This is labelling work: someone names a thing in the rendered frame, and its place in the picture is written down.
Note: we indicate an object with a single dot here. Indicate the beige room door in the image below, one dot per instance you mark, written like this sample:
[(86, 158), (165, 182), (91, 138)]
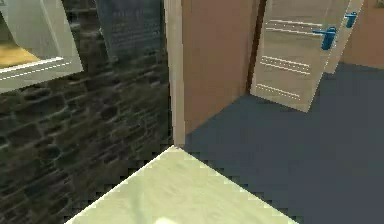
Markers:
[(290, 56)]

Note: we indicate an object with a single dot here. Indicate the white framed window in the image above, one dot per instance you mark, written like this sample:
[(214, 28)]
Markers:
[(50, 50)]

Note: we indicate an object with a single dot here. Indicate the dark grey wall picture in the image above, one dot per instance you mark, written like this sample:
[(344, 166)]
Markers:
[(133, 30)]

